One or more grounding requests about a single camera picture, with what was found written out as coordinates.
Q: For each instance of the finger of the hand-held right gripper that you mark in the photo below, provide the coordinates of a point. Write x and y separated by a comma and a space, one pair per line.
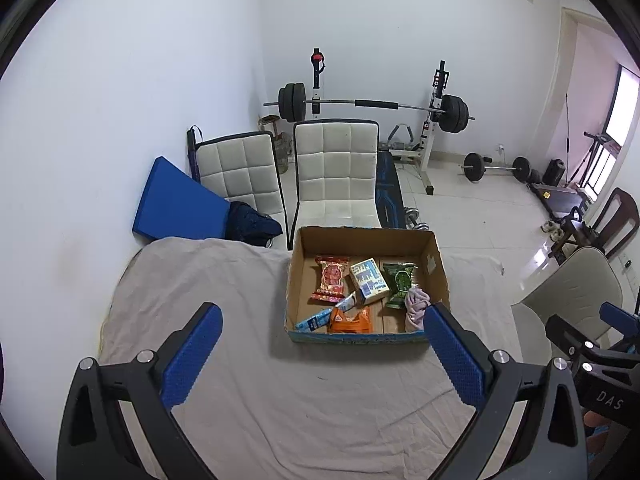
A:
570, 332
620, 317

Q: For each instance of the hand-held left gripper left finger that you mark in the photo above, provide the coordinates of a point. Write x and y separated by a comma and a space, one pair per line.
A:
192, 360

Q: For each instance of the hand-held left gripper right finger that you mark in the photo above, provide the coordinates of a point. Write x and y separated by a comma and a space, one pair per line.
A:
455, 355

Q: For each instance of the light purple cloth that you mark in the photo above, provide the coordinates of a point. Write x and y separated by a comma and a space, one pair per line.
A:
415, 307

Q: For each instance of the green snack packet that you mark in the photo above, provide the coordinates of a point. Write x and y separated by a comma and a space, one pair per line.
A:
399, 282

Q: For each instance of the orange snack packet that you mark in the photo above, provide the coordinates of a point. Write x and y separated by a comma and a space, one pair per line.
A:
350, 321

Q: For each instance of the white blue tissue pack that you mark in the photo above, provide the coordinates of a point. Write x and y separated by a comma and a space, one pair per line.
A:
369, 280

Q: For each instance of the long blue snack packet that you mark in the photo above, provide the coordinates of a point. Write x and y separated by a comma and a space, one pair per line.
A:
315, 321

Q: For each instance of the red snack packet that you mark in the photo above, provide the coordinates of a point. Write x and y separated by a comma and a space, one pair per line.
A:
330, 277

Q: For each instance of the cardboard box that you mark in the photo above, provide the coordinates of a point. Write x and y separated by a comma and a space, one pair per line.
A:
350, 237

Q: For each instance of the grey shell chair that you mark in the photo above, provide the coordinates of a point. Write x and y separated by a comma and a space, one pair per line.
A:
585, 280

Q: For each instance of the dark wooden chair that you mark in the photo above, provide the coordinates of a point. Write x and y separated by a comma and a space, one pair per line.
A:
620, 220

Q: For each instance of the white shoes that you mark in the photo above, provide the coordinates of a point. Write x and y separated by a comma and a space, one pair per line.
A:
551, 226

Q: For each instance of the metal dumbbell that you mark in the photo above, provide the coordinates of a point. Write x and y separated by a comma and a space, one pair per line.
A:
420, 226
411, 212

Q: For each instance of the black treadmill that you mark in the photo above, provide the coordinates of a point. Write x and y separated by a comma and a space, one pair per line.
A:
560, 197

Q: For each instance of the dark blue bag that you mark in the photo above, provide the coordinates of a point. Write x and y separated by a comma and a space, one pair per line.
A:
250, 225

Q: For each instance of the blue foam mat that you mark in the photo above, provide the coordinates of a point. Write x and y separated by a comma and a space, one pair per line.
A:
175, 200

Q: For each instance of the black blue weight bench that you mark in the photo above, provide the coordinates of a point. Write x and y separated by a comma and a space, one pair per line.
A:
387, 195

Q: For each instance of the short barbell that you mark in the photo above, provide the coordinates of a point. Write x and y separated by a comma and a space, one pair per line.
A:
495, 166

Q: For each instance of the white weight rack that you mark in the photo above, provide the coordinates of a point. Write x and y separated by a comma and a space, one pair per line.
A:
427, 170

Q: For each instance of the white quilted chair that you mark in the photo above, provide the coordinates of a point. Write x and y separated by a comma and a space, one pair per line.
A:
240, 175
335, 170

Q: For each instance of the window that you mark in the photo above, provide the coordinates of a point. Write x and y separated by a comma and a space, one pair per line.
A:
622, 120

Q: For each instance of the grey exercise machine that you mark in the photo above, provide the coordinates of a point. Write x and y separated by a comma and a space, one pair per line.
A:
400, 137

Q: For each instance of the barbell with black plates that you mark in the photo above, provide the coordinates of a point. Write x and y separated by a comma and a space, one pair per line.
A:
375, 104

